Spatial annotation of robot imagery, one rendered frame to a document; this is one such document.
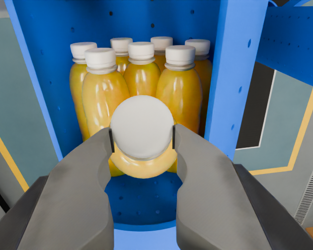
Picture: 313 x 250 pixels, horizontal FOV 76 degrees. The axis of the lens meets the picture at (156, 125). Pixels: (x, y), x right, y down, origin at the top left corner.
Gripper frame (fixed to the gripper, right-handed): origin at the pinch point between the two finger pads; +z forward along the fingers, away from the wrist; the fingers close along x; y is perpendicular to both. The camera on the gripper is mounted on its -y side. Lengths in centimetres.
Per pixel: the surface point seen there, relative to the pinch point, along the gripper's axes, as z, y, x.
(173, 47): 16.8, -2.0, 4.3
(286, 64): 57, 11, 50
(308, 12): 56, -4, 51
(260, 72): 113, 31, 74
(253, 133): 113, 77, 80
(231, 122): 7.0, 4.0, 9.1
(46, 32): 21.2, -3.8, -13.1
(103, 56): 15.1, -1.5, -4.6
